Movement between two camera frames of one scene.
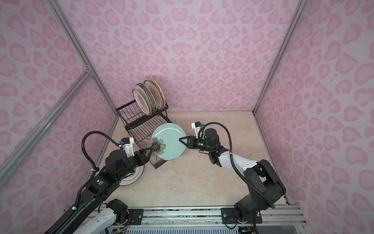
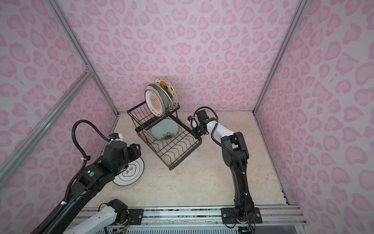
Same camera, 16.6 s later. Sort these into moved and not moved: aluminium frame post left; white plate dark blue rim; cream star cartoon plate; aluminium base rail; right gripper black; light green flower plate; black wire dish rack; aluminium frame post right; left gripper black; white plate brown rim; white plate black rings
Moved: white plate dark blue rim; left gripper black; cream star cartoon plate; light green flower plate; black wire dish rack; right gripper black; white plate brown rim
Not moved: aluminium frame post left; aluminium frame post right; aluminium base rail; white plate black rings
